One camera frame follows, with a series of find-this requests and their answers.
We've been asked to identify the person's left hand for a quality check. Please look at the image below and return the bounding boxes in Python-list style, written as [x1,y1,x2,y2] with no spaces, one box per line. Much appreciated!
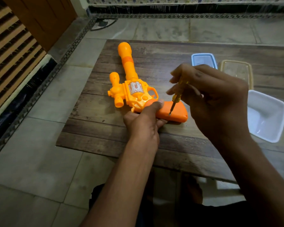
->
[123,100,168,150]

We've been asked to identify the person's right hand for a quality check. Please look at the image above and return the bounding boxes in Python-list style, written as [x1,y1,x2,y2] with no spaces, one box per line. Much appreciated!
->
[166,64,250,145]

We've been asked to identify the yellow handled screwdriver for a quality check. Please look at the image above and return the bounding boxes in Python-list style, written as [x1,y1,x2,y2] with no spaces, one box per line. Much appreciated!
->
[169,79,189,116]

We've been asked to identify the orange plastic toy gun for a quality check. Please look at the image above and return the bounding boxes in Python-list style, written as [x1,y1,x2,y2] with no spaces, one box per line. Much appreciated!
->
[107,42,188,123]

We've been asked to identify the person's left forearm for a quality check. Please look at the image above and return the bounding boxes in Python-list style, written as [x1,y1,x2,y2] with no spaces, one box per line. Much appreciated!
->
[80,139,160,227]

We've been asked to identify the person's right forearm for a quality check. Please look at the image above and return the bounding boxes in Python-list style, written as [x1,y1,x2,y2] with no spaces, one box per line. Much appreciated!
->
[212,132,284,227]

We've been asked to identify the blue rimmed plastic container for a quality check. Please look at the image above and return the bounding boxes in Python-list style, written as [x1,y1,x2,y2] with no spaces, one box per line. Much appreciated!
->
[191,53,218,70]

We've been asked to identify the white plastic container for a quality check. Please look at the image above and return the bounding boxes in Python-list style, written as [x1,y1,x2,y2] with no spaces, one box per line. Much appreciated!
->
[247,90,284,143]

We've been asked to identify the person's dark trousers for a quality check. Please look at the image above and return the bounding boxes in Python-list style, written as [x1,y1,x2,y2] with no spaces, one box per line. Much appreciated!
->
[89,172,284,227]

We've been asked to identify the brown wooden door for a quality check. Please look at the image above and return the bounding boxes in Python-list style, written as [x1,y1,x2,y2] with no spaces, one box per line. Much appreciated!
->
[1,0,78,52]

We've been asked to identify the brown slatted wooden panel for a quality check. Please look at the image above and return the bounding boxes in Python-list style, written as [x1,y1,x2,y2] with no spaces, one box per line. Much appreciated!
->
[0,0,47,118]

